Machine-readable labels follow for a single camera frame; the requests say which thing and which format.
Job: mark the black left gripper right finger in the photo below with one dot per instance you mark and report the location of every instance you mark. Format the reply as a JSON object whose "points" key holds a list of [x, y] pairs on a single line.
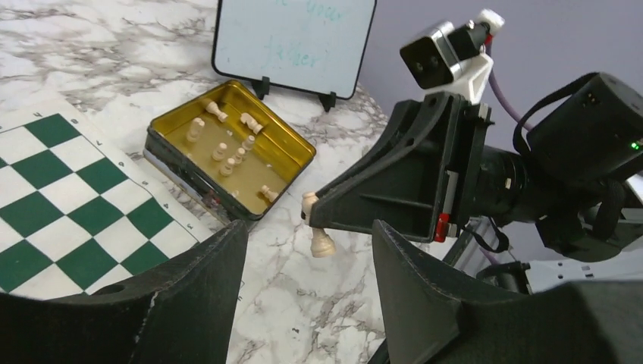
{"points": [[434, 313]]}

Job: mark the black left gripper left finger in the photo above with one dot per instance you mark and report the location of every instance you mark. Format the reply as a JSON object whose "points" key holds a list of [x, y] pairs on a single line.
{"points": [[180, 311]]}

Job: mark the light knight in tin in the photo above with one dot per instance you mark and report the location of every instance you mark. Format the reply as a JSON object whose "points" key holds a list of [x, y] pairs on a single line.
{"points": [[250, 122]]}

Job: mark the light piece upright in tin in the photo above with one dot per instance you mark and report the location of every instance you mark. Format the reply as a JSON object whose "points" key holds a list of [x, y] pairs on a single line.
{"points": [[227, 167]]}

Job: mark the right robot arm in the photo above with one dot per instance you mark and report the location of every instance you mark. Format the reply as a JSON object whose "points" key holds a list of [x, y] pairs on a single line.
{"points": [[569, 176]]}

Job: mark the light rook in tin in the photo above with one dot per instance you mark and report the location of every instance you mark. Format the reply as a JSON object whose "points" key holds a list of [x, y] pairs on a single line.
{"points": [[195, 130]]}

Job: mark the gold tin with light pieces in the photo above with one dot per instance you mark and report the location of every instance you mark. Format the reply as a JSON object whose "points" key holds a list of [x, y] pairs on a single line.
{"points": [[277, 159]]}

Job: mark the green white chess board mat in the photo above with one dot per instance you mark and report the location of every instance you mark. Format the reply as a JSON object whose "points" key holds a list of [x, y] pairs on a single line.
{"points": [[77, 214]]}

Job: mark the small whiteboard on stand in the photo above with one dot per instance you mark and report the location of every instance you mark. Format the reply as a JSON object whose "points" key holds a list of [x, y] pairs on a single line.
{"points": [[314, 47]]}

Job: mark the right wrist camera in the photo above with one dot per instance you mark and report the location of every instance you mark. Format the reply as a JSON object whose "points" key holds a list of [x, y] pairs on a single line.
{"points": [[445, 58]]}

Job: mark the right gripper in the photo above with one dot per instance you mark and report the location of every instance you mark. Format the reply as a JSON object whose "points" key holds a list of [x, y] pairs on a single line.
{"points": [[419, 177]]}

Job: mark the light bishop in tin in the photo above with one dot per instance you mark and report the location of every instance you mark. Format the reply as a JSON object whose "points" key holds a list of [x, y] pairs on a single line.
{"points": [[212, 108]]}

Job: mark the light pawn lying in tin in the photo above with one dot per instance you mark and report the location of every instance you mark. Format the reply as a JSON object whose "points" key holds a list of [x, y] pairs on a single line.
{"points": [[268, 193]]}

